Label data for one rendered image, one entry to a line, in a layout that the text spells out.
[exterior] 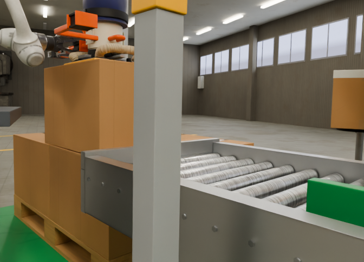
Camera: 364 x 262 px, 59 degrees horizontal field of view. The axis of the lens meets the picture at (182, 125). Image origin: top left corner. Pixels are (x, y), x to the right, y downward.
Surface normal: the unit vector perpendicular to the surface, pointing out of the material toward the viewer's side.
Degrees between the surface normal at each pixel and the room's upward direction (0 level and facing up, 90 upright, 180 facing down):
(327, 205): 90
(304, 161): 90
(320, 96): 90
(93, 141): 90
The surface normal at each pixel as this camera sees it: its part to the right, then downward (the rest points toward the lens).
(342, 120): -0.44, 0.06
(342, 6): -0.92, 0.01
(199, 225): -0.72, 0.04
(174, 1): 0.69, 0.07
